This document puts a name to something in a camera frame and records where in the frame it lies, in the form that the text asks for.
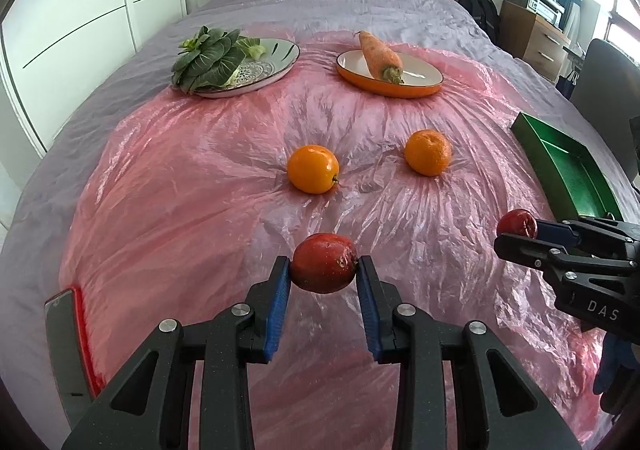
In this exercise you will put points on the orange oval dish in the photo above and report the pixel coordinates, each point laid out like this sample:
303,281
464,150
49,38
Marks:
421,78

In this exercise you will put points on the black backpack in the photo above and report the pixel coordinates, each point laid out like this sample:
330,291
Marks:
485,15

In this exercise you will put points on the carrot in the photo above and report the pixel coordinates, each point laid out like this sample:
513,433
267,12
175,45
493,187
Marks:
383,63

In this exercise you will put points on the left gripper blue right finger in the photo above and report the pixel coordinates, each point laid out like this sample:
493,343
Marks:
498,406

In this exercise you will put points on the red cased smartphone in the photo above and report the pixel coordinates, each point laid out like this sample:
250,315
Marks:
71,363

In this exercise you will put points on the wooden drawer cabinet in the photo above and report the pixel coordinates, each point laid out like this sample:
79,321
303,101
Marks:
529,37

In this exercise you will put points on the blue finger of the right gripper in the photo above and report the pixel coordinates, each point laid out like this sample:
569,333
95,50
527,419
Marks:
555,229
591,255

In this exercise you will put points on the grey patterned plate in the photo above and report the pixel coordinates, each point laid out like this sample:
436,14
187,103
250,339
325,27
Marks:
279,58

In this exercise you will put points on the white wardrobe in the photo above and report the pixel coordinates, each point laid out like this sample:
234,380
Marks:
55,53

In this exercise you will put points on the small orange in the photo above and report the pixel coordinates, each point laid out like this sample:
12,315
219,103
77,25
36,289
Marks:
313,169

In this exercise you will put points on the purple bed sheet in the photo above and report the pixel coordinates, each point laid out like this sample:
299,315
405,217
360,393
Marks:
32,252

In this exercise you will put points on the green rectangular tray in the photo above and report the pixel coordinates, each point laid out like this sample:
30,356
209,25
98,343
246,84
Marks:
570,177

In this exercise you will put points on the pink plastic sheet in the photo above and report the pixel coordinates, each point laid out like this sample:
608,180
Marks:
192,200

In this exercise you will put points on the blue gloved right hand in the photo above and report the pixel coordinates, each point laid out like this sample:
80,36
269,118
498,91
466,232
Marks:
618,368

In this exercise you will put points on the red fruit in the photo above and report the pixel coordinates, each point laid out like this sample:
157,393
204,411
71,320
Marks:
324,263
519,222

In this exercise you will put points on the green leafy bok choy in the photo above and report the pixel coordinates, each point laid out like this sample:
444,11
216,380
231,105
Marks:
212,59

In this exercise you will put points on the grey office chair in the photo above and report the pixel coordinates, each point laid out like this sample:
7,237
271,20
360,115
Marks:
607,95

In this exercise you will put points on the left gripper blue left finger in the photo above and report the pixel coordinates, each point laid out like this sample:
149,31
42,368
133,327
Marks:
147,405

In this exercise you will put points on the mandarin orange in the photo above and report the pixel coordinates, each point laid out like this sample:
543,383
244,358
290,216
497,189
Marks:
428,152

